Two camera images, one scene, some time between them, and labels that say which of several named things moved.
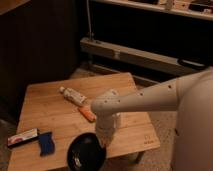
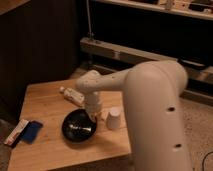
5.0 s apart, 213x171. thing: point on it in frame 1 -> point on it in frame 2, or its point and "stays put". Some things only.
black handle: (192, 64) stays put
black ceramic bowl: (85, 153) -> (78, 126)
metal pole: (89, 19) stays put
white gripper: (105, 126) -> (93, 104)
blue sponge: (46, 143) -> (31, 131)
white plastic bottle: (73, 96) stays put
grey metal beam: (137, 57) stays put
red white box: (23, 137) -> (15, 132)
